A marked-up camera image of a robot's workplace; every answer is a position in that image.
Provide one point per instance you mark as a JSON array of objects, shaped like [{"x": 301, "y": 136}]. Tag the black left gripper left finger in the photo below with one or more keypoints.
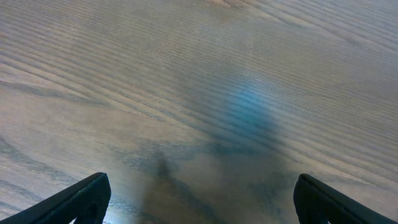
[{"x": 84, "y": 202}]

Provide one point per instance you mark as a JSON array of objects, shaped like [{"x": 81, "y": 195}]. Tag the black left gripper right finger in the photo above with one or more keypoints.
[{"x": 318, "y": 203}]

